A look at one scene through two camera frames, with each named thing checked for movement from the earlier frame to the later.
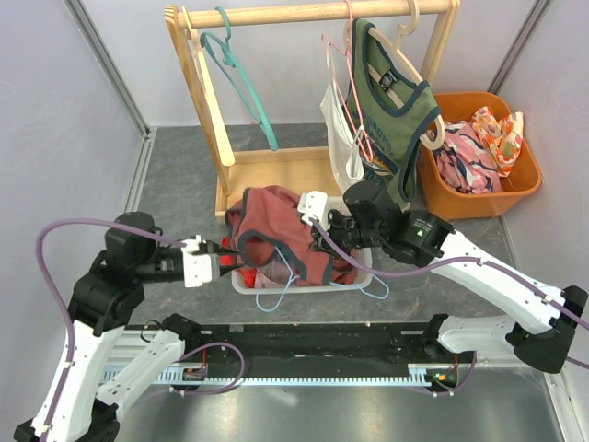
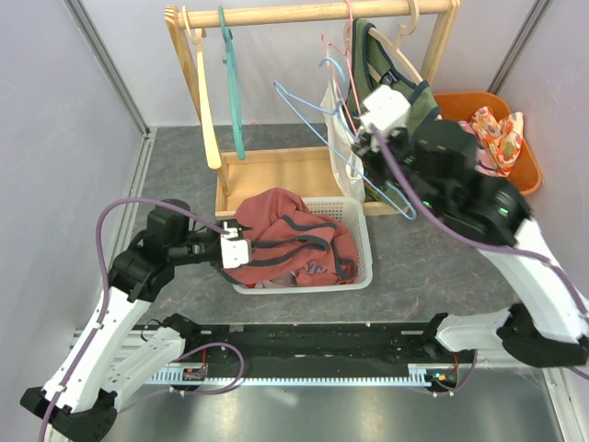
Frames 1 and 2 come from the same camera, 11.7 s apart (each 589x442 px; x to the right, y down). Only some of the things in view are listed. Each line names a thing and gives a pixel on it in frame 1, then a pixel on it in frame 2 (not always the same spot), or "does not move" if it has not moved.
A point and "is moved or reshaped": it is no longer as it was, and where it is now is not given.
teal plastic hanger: (229, 60) -> (235, 87)
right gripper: (321, 244) -> (370, 151)
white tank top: (345, 147) does not move
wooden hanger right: (408, 29) does not move
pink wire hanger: (329, 42) does not move
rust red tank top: (266, 216) is moved or reshaped
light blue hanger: (294, 276) -> (338, 110)
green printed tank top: (390, 107) does not move
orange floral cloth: (502, 136) does not move
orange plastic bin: (523, 179) does not move
